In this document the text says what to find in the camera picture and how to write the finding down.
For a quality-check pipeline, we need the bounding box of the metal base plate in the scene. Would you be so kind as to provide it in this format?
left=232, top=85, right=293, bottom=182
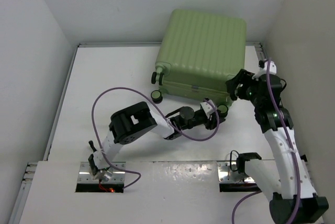
left=217, top=160, right=267, bottom=186
left=77, top=162, right=125, bottom=184

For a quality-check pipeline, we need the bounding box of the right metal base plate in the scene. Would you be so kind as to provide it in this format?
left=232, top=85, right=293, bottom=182
left=217, top=160, right=267, bottom=186

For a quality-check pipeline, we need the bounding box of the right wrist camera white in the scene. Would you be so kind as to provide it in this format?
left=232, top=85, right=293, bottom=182
left=252, top=60, right=277, bottom=80

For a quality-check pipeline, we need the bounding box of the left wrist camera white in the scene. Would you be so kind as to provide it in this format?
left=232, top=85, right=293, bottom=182
left=200, top=99, right=216, bottom=118

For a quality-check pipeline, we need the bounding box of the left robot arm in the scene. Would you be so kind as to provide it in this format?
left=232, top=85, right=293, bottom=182
left=88, top=100, right=228, bottom=179

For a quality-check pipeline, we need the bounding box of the light green suitcase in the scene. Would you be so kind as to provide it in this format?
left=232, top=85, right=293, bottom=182
left=151, top=9, right=247, bottom=107

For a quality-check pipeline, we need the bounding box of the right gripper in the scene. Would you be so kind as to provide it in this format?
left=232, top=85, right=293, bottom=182
left=226, top=69, right=262, bottom=107

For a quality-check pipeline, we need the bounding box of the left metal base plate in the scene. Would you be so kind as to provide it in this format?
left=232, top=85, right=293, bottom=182
left=77, top=162, right=125, bottom=184

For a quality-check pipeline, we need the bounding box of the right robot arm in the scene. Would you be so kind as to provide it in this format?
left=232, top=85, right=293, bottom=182
left=226, top=69, right=329, bottom=223

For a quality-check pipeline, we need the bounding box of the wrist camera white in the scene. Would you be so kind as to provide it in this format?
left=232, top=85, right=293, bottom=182
left=200, top=99, right=216, bottom=118
left=252, top=60, right=277, bottom=80

